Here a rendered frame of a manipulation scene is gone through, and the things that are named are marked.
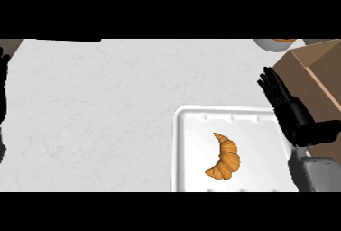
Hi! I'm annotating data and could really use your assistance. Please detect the golden brown croissant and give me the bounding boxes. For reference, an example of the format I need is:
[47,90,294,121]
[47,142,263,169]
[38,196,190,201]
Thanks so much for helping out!
[204,132,242,180]

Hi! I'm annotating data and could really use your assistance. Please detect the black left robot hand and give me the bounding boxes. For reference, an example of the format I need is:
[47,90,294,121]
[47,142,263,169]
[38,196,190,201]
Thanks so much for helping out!
[0,48,12,165]

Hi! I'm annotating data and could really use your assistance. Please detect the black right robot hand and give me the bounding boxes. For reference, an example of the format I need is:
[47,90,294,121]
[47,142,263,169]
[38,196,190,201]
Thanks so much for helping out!
[255,66,341,148]

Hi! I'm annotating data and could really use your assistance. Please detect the brown cardboard box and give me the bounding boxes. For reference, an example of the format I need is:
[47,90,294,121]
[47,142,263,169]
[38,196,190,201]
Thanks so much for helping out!
[270,39,341,167]

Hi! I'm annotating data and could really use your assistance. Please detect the white plastic tray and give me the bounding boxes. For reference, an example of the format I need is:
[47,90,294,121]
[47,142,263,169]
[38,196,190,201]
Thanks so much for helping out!
[170,105,301,193]

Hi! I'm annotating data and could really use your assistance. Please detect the grey bowl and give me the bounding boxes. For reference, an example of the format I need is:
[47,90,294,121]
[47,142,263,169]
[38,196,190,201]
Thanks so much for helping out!
[252,39,295,52]

